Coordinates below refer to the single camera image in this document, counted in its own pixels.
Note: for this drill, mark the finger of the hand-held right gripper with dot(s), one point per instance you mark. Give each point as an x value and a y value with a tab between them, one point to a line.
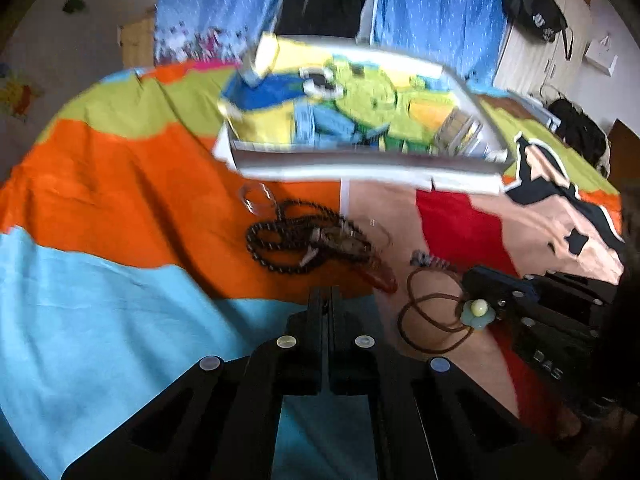
492	285

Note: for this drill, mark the brown wooden board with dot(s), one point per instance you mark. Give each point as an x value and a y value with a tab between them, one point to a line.
625	155

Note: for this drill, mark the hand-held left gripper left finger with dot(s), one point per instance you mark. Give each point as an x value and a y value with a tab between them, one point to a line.
312	345

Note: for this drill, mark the white wall box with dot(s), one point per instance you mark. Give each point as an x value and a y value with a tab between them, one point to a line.
601	55

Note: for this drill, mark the green wall sticker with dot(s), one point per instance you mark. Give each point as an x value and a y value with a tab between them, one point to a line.
74	5

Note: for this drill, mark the white tray box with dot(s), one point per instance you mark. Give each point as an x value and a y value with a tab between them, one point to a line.
360	167

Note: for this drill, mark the blue dotted curtain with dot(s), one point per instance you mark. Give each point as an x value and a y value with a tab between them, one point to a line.
445	15
215	5

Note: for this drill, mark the green cartoon painted paper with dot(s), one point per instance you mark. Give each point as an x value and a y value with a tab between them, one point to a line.
370	100

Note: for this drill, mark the yellow cartoon wall sticker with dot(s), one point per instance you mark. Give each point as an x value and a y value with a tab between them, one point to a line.
20	92

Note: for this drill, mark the light wooden wardrobe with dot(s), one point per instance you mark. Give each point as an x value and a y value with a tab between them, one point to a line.
530	65

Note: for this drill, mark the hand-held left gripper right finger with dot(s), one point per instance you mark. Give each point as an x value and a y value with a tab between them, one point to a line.
345	347

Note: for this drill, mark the red pendant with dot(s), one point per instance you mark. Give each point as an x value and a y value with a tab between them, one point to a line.
376	275

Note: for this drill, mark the black hanging bag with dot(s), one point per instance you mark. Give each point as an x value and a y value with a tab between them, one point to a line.
537	7

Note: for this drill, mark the colourful printed bedsheet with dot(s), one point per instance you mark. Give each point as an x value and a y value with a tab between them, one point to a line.
125	220

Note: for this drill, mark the small dark beaded charm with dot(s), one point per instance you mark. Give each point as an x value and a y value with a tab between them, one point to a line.
427	260

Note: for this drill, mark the small wooden cabinet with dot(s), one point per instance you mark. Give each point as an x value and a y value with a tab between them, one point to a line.
137	40

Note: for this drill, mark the clear bangle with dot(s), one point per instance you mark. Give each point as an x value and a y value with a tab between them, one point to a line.
256	199

